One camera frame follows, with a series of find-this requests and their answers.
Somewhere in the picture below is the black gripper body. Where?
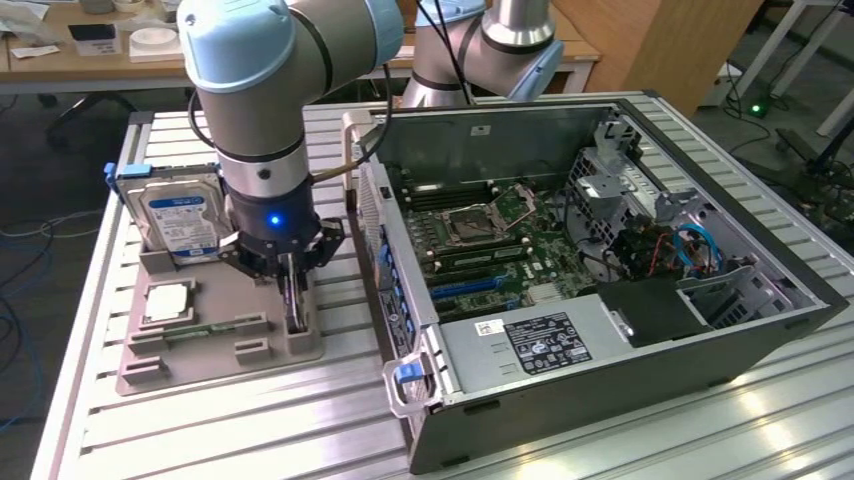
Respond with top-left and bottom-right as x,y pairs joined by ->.
224,179 -> 327,279

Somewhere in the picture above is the green graphics card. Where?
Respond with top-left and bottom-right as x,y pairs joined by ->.
278,252 -> 313,334

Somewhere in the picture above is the grey parts rack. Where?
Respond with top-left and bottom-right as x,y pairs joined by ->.
116,239 -> 328,399

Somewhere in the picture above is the hard disk with blue label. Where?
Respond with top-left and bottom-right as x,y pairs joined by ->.
104,160 -> 232,266

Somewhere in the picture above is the silver CPU chip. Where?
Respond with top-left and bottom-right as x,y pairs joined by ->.
142,284 -> 192,324

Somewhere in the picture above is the green RAM stick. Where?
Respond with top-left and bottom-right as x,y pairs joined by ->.
162,322 -> 238,341

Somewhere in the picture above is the CPU socket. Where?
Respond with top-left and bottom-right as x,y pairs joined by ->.
444,202 -> 508,249

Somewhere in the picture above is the blue expansion slot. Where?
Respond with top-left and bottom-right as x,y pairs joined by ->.
425,277 -> 501,301

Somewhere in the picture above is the dark RAM stick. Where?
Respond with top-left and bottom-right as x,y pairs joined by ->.
436,242 -> 528,271

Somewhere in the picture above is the metal socket cover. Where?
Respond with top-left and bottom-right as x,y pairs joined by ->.
489,182 -> 539,229

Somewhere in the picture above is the green motherboard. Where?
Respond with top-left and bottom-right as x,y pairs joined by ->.
397,179 -> 601,326

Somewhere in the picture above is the grey power supply unit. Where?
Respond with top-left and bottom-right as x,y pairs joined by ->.
425,293 -> 632,396

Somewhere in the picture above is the black office chair base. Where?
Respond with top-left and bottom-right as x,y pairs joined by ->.
36,89 -> 194,149

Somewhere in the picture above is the white roll on box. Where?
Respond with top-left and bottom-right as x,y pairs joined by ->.
126,27 -> 185,64

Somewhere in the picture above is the perforated metal drive cage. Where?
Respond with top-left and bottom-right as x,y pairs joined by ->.
564,117 -> 672,236

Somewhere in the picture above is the white box with black lid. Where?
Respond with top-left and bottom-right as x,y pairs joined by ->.
65,23 -> 125,57

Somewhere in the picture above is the wooden desk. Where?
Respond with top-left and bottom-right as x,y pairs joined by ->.
0,0 -> 601,110

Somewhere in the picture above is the black drive housing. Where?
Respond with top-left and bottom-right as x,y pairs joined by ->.
595,276 -> 715,350

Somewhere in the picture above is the black open PC case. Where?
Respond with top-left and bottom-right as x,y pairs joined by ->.
340,97 -> 850,476

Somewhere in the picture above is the clear plastic bag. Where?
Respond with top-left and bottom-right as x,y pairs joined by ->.
0,0 -> 52,39

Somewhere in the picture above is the metal disk bay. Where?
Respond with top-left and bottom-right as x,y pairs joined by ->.
675,262 -> 802,332

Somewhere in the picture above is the wooden cabinet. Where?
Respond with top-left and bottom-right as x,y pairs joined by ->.
552,0 -> 766,116

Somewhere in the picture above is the black equipment stand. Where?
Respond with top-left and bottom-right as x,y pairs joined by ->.
772,89 -> 854,221

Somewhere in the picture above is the black wire bundle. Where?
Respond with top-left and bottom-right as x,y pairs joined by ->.
572,219 -> 675,281

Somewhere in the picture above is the blue wire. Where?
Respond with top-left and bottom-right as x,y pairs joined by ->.
671,223 -> 727,277

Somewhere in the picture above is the white table frame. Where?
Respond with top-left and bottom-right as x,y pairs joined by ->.
732,0 -> 854,136

